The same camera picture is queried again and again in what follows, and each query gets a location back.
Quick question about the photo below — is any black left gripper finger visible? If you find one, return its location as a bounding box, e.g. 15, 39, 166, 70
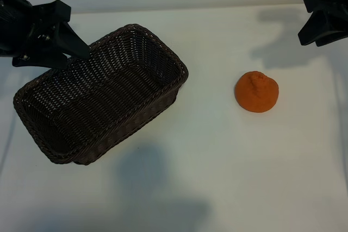
11, 52, 68, 70
53, 21, 91, 59

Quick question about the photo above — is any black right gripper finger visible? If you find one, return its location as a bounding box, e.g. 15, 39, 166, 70
297, 11, 335, 46
315, 29, 348, 48

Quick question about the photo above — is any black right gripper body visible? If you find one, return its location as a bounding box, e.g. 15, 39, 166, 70
303, 0, 348, 32

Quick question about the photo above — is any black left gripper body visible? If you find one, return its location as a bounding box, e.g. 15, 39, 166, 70
0, 0, 72, 61

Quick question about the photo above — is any dark brown wicker basket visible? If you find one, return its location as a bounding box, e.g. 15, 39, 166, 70
13, 23, 189, 166

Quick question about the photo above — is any orange mandarin with stem nub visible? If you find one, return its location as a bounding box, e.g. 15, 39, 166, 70
234, 71, 280, 113

